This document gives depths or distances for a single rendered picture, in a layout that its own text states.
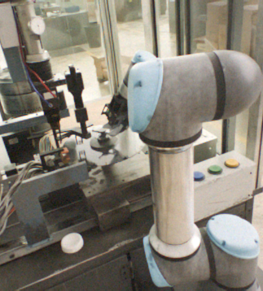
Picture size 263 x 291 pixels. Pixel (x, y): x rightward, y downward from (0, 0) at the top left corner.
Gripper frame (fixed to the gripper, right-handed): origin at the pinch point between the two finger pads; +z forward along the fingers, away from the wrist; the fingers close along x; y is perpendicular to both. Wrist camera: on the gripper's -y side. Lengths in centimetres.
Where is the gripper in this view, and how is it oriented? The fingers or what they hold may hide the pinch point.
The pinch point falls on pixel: (113, 133)
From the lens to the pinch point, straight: 119.7
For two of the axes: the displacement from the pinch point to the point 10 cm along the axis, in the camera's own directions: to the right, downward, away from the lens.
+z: -3.6, 6.6, 6.6
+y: -7.3, 2.4, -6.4
